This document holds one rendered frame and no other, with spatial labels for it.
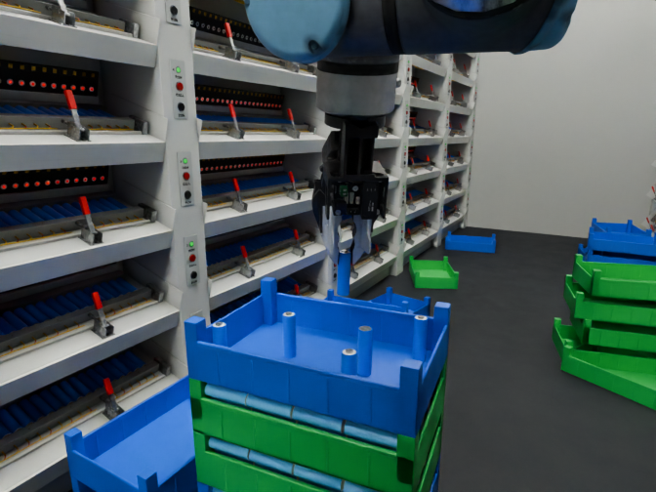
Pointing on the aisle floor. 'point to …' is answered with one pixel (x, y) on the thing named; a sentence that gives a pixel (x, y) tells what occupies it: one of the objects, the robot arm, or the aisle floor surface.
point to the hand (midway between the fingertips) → (344, 253)
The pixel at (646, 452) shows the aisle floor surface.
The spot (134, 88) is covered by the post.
